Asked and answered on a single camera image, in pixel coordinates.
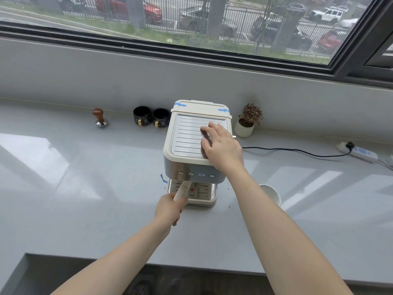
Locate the dried plant in white pot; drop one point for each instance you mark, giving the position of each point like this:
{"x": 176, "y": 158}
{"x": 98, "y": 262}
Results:
{"x": 245, "y": 125}

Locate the person's left hand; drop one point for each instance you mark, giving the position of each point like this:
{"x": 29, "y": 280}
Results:
{"x": 165, "y": 210}

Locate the white suv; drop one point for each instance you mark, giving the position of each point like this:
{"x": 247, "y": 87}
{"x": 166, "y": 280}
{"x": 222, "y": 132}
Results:
{"x": 327, "y": 15}

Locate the blue tape strip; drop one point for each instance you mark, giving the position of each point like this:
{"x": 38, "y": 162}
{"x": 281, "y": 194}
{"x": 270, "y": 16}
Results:
{"x": 163, "y": 178}
{"x": 224, "y": 110}
{"x": 180, "y": 104}

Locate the cream espresso machine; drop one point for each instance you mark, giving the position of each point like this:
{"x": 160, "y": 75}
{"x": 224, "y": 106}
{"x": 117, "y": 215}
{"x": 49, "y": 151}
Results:
{"x": 187, "y": 135}

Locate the red car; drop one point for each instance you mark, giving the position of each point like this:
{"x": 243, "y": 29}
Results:
{"x": 152, "y": 12}
{"x": 330, "y": 39}

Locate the white power strip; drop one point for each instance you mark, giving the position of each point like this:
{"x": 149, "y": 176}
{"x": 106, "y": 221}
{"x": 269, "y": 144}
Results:
{"x": 363, "y": 154}

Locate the person's right forearm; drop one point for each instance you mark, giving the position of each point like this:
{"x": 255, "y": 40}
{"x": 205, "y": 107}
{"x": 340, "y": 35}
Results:
{"x": 276, "y": 236}

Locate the white paper cup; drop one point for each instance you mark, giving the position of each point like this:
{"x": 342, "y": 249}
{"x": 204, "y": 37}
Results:
{"x": 271, "y": 193}

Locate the grey car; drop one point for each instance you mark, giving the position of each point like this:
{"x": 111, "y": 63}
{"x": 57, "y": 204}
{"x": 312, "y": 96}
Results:
{"x": 193, "y": 18}

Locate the person's right hand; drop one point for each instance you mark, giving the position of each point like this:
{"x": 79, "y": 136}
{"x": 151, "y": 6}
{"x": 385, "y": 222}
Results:
{"x": 224, "y": 150}

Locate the person's right thumb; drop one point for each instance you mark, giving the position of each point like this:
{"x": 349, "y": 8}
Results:
{"x": 205, "y": 150}

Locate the black plug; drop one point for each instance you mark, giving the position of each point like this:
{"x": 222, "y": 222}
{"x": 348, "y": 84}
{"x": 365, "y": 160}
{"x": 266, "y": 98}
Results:
{"x": 350, "y": 146}

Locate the dark window frame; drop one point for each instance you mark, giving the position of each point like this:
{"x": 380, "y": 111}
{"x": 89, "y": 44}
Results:
{"x": 196, "y": 53}

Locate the black metal fence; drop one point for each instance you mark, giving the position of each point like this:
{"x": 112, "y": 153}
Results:
{"x": 245, "y": 18}

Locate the person's left thumb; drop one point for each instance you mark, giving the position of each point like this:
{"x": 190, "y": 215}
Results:
{"x": 181, "y": 202}

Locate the person's left forearm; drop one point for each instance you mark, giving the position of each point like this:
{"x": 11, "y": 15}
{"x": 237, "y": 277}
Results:
{"x": 122, "y": 264}

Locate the dark car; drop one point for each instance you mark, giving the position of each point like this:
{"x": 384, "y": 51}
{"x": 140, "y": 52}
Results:
{"x": 302, "y": 39}

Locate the person's dark shoe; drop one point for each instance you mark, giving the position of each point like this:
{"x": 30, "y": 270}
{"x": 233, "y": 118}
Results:
{"x": 139, "y": 287}

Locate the grey tree trunk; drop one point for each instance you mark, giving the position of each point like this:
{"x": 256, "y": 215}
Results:
{"x": 287, "y": 27}
{"x": 216, "y": 15}
{"x": 135, "y": 10}

